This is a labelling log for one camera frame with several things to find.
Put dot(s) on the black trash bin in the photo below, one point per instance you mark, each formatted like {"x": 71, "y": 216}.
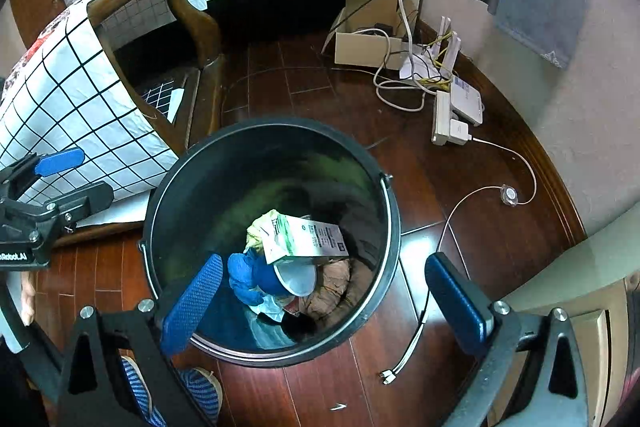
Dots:
{"x": 302, "y": 168}

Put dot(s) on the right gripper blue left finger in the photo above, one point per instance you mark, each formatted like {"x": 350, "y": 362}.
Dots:
{"x": 184, "y": 304}

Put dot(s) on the white plastic bowl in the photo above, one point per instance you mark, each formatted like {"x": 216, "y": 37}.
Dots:
{"x": 297, "y": 275}

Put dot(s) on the beige bedside cabinet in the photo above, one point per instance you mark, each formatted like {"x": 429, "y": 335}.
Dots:
{"x": 597, "y": 283}

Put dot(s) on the green white milk carton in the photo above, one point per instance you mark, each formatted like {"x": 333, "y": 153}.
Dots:
{"x": 278, "y": 236}

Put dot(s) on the left human hand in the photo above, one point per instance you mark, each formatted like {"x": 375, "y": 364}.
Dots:
{"x": 28, "y": 297}

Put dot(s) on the white wifi router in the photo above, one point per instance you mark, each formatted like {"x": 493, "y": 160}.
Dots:
{"x": 431, "y": 66}

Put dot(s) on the white grid tablecloth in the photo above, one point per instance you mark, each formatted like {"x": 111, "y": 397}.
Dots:
{"x": 22, "y": 120}

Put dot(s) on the blue striped shoe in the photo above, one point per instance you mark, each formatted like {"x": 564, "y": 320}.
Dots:
{"x": 196, "y": 386}

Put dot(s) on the clear plastic bag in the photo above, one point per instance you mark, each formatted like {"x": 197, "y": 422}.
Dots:
{"x": 272, "y": 307}

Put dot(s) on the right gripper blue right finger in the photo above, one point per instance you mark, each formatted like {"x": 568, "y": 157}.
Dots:
{"x": 462, "y": 303}

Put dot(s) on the blue plastic bag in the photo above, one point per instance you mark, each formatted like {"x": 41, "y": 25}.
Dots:
{"x": 252, "y": 279}

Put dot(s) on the cardboard box under bed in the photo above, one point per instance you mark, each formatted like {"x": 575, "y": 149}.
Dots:
{"x": 366, "y": 32}

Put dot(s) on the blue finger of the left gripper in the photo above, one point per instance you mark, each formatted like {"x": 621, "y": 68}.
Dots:
{"x": 48, "y": 165}

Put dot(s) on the white power strip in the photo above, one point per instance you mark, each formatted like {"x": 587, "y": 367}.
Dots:
{"x": 441, "y": 118}

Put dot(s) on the white charger adapter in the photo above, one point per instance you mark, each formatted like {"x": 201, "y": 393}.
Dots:
{"x": 459, "y": 132}

